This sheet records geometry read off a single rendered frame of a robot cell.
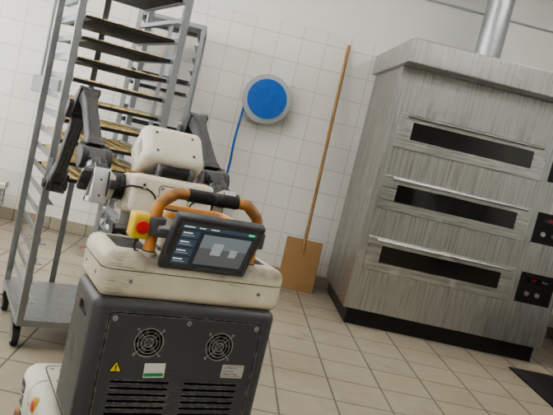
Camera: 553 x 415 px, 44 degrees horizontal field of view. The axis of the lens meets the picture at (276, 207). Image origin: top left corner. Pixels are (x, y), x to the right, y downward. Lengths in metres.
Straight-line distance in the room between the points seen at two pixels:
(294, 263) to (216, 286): 3.63
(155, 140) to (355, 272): 2.86
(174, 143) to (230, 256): 0.54
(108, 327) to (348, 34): 4.30
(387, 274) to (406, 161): 0.81
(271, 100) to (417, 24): 1.37
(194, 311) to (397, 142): 3.07
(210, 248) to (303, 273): 3.74
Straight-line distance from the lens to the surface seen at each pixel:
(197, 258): 1.84
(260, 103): 5.52
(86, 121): 2.46
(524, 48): 6.18
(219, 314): 1.95
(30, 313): 3.33
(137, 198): 2.14
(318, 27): 5.75
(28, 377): 2.40
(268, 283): 1.98
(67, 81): 3.05
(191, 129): 2.71
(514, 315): 5.24
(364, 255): 4.82
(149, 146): 2.20
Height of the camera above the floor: 1.21
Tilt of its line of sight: 6 degrees down
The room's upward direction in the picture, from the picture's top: 13 degrees clockwise
